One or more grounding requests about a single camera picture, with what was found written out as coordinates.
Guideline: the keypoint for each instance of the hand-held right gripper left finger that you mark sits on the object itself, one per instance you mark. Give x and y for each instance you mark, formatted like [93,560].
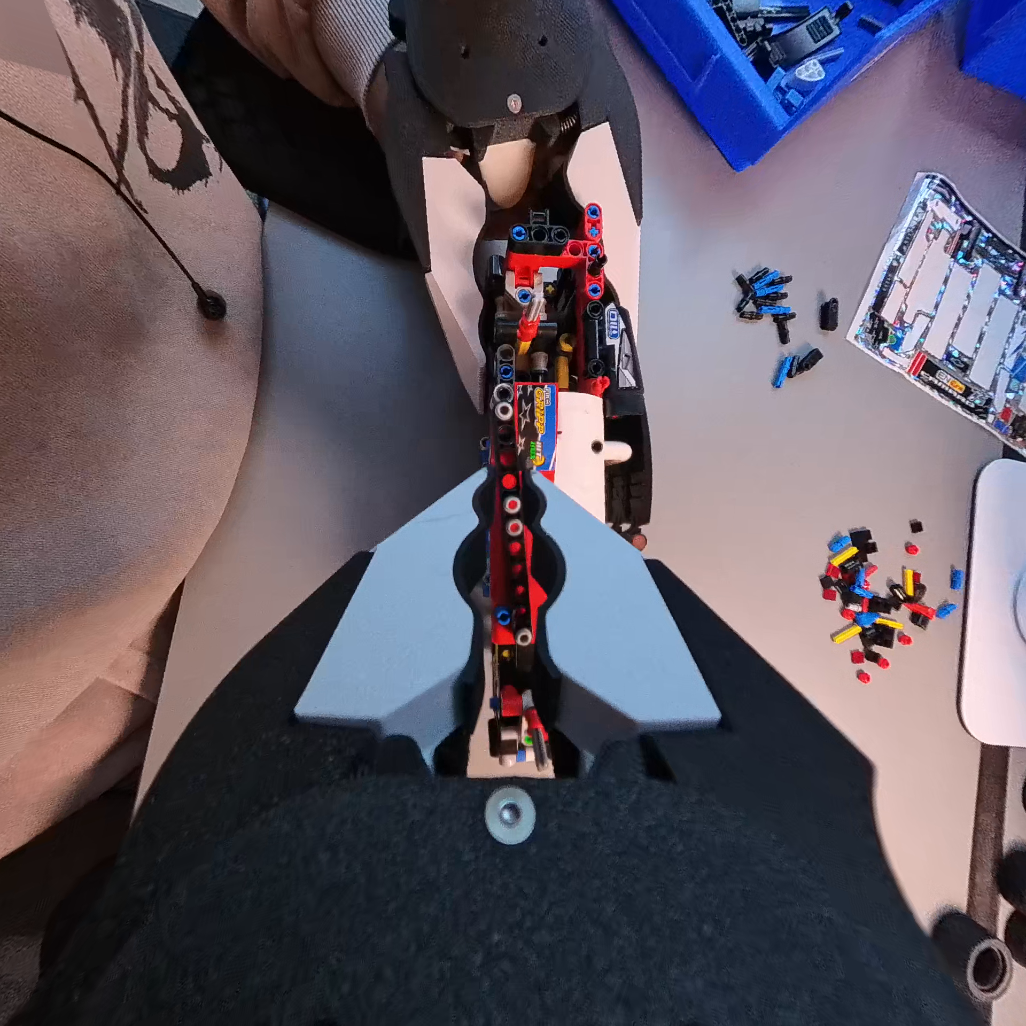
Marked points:
[385,641]

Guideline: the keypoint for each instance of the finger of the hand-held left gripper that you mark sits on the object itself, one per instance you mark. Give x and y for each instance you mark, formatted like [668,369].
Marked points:
[621,208]
[449,240]

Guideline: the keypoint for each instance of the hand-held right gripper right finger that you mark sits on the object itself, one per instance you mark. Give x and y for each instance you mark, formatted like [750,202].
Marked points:
[633,649]

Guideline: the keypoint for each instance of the long black lego beam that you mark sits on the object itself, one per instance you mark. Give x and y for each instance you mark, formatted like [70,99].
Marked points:
[496,473]

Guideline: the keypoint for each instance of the lego race car model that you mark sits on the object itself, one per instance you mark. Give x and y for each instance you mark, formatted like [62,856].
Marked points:
[577,449]

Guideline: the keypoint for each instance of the person's left forearm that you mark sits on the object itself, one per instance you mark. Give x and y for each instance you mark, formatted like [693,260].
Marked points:
[320,40]

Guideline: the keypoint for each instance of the small black lego pin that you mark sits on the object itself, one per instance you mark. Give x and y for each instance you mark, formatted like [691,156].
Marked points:
[784,330]

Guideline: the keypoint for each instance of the blue lego pin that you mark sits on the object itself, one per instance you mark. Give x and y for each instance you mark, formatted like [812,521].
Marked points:
[781,371]

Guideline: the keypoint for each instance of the black lego connector piece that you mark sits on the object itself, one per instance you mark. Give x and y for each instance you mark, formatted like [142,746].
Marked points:
[829,314]
[808,358]

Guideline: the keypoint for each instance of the heap of black lego parts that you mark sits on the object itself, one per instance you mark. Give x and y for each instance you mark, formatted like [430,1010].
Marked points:
[801,40]

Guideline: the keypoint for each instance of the black lego tyre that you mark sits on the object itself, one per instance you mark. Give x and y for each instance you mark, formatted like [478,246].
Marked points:
[974,958]
[1018,928]
[1012,874]

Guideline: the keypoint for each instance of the blue bin with white label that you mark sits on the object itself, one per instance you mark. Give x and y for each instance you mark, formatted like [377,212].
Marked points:
[721,104]

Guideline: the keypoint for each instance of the bunch of blue black pins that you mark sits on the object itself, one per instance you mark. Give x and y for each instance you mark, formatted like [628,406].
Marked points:
[765,292]

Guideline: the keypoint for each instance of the pile of small colourful pieces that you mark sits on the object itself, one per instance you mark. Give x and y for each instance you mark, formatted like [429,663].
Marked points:
[874,601]

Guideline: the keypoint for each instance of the holographic sticker sheet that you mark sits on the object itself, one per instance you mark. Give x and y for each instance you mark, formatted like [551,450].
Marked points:
[954,320]

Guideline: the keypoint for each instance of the white book stand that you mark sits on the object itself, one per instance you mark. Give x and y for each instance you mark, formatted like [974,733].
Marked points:
[998,601]

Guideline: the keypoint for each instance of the blue parts bin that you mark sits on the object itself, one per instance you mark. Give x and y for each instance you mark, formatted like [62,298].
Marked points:
[998,40]

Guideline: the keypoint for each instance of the dark cloth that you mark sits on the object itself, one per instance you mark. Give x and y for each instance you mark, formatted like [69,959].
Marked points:
[40,938]

